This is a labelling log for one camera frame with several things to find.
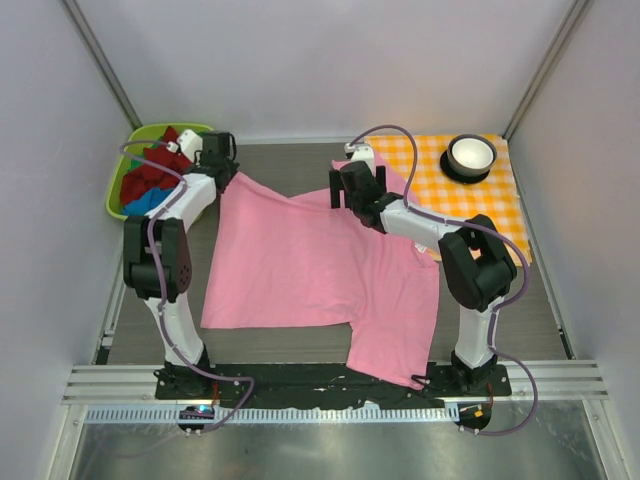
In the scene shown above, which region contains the orange checkered cloth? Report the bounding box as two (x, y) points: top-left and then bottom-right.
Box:
(367, 132), (532, 264)

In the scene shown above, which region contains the lime green plastic basket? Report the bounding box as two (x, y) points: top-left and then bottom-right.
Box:
(105, 122), (214, 220)

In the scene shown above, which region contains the pink t shirt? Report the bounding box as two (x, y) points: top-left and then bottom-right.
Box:
(201, 173), (440, 388)

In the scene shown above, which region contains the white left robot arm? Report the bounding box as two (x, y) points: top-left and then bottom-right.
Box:
(122, 129), (239, 399)

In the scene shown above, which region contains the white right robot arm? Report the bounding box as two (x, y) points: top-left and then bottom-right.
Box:
(329, 161), (517, 391)

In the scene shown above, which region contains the dark red t shirt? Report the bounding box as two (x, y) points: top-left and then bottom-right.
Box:
(120, 146), (191, 207)

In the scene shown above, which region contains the blue t shirt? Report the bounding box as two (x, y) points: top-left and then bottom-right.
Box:
(121, 187), (173, 216)

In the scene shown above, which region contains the green t shirt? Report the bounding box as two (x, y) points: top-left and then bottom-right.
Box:
(120, 123), (212, 171)

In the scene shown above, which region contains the white bowl with dark rim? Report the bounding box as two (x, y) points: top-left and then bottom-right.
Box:
(440, 134), (497, 184)

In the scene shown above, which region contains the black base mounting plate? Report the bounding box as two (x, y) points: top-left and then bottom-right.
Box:
(153, 362), (512, 410)

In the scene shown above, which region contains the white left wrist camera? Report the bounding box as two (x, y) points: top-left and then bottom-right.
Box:
(166, 129), (203, 163)

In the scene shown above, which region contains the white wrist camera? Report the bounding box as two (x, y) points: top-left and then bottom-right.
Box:
(344, 142), (376, 173)
(166, 129), (203, 163)

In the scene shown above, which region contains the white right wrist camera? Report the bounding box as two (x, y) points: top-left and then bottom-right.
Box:
(344, 142), (376, 173)

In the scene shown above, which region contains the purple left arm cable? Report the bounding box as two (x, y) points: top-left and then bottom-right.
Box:
(121, 139), (256, 434)

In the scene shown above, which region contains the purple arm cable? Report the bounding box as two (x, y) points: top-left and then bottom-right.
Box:
(347, 124), (540, 438)
(121, 139), (256, 434)

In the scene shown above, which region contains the white slotted cable duct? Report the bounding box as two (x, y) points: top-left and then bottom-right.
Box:
(85, 403), (459, 425)

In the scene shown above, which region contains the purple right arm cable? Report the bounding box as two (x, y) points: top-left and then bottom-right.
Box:
(347, 124), (540, 438)

